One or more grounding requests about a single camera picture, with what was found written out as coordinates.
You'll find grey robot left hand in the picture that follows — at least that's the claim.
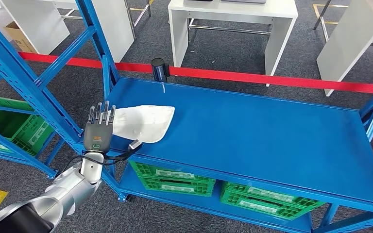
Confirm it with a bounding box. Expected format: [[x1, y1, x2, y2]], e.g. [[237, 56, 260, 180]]
[[83, 100, 117, 154]]

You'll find white plastic body panel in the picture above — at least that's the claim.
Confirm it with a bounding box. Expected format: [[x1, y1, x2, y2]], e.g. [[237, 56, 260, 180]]
[[112, 104, 175, 144]]

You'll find green plastic crate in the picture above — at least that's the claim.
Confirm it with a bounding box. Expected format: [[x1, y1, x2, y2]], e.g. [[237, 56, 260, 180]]
[[129, 161, 216, 184], [0, 96, 54, 157], [220, 192, 313, 221], [221, 181, 326, 210], [139, 178, 216, 198]]

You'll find red barrier belt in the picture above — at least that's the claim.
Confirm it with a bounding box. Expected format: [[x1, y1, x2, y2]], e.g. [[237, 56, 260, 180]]
[[18, 52, 153, 74], [169, 67, 373, 95]]

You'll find cardboard box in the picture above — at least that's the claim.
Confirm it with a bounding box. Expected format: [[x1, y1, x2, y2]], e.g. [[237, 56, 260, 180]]
[[4, 20, 37, 54]]

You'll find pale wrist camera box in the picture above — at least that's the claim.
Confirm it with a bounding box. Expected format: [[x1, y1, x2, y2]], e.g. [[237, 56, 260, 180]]
[[128, 139, 143, 151]]

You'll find black stanchion post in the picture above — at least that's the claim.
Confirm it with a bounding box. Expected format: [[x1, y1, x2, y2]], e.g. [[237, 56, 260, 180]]
[[151, 58, 170, 83]]

